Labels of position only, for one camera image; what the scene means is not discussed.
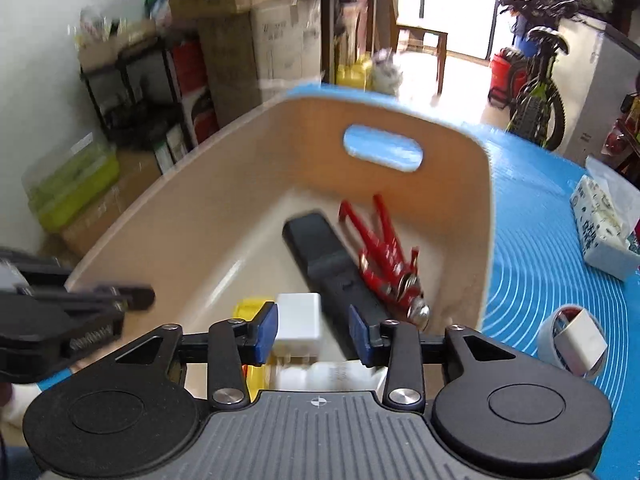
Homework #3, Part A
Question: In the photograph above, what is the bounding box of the beige plastic storage bin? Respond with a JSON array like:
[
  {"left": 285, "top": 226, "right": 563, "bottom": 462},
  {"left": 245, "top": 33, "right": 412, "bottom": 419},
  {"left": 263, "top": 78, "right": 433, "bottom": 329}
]
[{"left": 67, "top": 91, "right": 495, "bottom": 341}]

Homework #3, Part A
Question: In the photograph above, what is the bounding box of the red action figure toy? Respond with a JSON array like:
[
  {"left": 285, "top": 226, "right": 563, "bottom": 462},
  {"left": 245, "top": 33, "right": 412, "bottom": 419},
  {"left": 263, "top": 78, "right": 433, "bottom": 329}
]
[{"left": 338, "top": 194, "right": 431, "bottom": 330}]

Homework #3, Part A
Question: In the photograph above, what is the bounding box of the white charger plug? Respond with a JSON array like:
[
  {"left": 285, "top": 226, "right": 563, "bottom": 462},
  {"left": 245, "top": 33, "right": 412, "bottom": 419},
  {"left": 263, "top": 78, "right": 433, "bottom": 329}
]
[{"left": 272, "top": 292, "right": 322, "bottom": 361}]

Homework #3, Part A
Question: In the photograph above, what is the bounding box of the white box inside tape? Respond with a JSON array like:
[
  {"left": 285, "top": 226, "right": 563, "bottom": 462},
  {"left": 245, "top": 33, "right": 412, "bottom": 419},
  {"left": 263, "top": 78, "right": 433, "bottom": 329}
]
[{"left": 553, "top": 307, "right": 608, "bottom": 377}]

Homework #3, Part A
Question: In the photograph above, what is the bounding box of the grey tape roll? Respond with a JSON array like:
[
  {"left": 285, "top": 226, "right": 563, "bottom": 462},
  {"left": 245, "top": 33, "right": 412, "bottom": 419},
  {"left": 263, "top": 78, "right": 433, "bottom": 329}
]
[{"left": 537, "top": 304, "right": 608, "bottom": 382}]

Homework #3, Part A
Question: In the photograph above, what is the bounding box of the green lidded container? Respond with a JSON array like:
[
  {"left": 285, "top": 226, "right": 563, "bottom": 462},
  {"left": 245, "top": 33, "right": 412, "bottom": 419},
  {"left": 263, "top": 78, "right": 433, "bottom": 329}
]
[{"left": 22, "top": 133, "right": 120, "bottom": 234}]

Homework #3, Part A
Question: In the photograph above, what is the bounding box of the blue silicone baking mat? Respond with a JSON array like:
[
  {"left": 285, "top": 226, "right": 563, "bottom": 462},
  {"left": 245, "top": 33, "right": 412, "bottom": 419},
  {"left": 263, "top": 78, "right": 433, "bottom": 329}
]
[{"left": 288, "top": 86, "right": 639, "bottom": 479}]

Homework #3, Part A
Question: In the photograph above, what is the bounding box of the yellow plastic toy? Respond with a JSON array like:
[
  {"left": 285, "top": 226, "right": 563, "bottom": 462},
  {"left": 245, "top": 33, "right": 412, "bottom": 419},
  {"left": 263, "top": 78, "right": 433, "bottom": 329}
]
[{"left": 232, "top": 297, "right": 278, "bottom": 401}]

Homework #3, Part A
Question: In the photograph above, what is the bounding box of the brown cardboard box floor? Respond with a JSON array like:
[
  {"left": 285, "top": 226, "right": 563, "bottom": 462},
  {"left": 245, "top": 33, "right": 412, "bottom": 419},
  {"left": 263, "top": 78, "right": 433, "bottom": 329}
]
[{"left": 60, "top": 151, "right": 162, "bottom": 258}]

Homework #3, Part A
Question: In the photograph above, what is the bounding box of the floral tissue box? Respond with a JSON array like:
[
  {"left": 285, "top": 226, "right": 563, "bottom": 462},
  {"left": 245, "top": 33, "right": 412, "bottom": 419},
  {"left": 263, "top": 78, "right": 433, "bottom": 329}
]
[{"left": 570, "top": 156, "right": 639, "bottom": 282}]

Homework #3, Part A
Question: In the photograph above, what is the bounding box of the black remote control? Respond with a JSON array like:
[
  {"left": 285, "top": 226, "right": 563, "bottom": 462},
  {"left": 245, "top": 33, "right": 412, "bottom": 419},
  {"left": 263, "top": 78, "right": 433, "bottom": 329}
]
[{"left": 282, "top": 211, "right": 390, "bottom": 367}]

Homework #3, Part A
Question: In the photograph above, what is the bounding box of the black metal shelf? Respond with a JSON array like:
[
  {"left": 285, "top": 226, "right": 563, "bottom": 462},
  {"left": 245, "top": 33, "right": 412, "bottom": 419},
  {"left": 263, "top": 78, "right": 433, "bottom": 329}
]
[{"left": 79, "top": 36, "right": 219, "bottom": 162}]

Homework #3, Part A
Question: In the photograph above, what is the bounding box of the green black bicycle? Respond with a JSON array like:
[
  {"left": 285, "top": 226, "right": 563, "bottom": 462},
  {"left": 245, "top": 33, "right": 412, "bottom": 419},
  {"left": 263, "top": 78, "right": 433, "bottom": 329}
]
[{"left": 497, "top": 0, "right": 578, "bottom": 152}]

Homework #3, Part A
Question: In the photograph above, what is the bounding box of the lower cardboard box left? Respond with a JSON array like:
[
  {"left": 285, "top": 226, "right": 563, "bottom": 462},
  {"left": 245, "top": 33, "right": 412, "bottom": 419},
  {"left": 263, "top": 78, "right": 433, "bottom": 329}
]
[{"left": 198, "top": 0, "right": 322, "bottom": 124}]

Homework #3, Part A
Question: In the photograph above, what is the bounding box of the red bucket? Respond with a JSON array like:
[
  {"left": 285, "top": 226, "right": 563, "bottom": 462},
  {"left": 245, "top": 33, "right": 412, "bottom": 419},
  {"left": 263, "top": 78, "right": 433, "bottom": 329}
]
[{"left": 487, "top": 47, "right": 526, "bottom": 108}]

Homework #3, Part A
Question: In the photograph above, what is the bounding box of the white freezer cabinet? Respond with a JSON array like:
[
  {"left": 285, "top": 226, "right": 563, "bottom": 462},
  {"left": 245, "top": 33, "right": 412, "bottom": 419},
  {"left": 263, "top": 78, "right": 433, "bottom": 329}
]
[{"left": 553, "top": 14, "right": 639, "bottom": 166}]

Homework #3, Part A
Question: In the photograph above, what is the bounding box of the yellow jug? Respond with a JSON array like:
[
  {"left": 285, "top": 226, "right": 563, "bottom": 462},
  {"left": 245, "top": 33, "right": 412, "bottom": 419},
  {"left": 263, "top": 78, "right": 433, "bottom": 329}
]
[{"left": 335, "top": 53, "right": 373, "bottom": 91}]

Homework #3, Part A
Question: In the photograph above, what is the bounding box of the wooden chair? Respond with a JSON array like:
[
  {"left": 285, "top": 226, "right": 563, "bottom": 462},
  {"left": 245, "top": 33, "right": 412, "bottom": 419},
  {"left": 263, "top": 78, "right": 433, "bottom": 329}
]
[{"left": 390, "top": 0, "right": 448, "bottom": 96}]

